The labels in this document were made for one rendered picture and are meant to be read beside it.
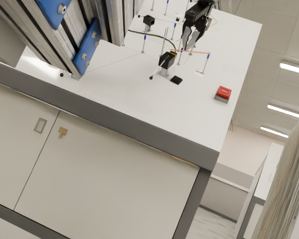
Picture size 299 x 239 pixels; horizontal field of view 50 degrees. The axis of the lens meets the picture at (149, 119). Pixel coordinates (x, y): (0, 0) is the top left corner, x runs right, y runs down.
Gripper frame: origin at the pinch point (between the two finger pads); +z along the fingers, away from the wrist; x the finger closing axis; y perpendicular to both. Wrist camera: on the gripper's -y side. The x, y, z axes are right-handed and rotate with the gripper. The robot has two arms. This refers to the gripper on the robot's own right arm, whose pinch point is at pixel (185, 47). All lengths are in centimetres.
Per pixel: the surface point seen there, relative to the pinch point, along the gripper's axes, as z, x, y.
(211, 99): 13.4, -19.1, -3.7
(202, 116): 18.0, -20.3, -13.5
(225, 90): 8.3, -21.8, -0.8
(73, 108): 31, 19, -36
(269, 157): 121, -71, 294
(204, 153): 24.8, -28.4, -26.7
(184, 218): 46, -33, -33
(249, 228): 177, -85, 211
